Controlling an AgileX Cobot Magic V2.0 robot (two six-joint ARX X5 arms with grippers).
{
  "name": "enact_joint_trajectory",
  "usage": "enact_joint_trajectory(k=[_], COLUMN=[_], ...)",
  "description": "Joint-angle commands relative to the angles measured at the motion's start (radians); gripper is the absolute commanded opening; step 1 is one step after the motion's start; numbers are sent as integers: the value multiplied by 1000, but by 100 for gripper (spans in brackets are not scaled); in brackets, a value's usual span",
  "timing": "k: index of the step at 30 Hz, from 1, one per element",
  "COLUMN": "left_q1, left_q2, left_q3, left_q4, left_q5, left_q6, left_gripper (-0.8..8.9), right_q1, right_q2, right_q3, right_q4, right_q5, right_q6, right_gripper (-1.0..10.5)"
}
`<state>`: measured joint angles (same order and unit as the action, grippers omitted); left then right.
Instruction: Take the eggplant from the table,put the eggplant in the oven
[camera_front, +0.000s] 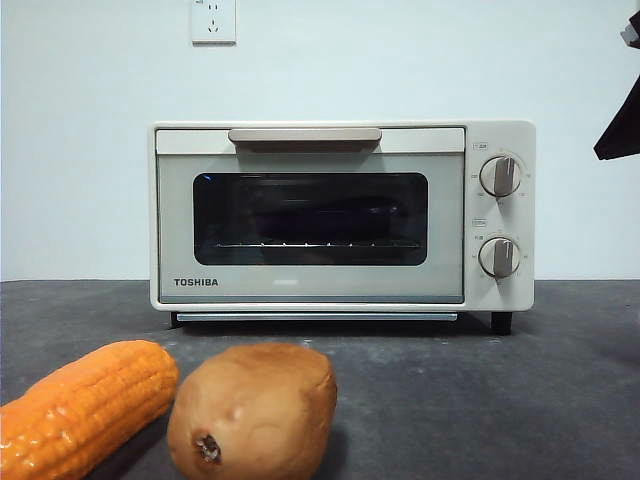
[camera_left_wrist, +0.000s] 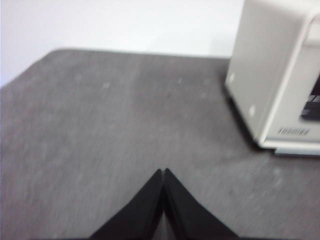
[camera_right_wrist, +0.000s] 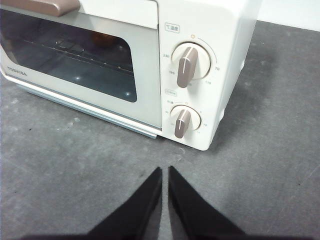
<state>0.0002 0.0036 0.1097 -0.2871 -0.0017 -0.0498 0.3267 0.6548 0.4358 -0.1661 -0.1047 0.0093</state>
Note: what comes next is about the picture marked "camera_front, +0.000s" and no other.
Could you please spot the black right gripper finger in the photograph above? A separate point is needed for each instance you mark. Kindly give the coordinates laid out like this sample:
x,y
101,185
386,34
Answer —
x,y
622,135

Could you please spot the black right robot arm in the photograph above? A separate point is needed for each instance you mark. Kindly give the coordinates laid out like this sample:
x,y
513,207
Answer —
x,y
636,20

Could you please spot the cream Toshiba toaster oven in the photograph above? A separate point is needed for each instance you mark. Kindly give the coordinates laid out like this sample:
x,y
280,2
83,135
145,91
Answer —
x,y
500,135

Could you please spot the round temperature knob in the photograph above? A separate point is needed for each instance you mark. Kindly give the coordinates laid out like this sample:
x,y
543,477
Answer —
x,y
500,176

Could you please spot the round timer knob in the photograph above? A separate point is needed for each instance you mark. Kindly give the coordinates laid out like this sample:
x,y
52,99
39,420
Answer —
x,y
499,257

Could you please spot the silver crumb tray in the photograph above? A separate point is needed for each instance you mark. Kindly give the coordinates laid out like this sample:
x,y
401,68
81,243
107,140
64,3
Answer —
x,y
315,317

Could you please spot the brown potato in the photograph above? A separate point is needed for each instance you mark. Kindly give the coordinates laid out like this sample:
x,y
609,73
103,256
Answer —
x,y
255,410

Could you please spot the orange corn cob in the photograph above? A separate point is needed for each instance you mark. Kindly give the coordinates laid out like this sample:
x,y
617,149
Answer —
x,y
85,405

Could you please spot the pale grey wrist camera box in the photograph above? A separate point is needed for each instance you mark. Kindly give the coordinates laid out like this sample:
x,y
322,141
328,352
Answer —
x,y
632,37

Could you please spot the white wall socket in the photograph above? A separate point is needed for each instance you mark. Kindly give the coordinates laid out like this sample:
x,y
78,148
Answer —
x,y
213,22

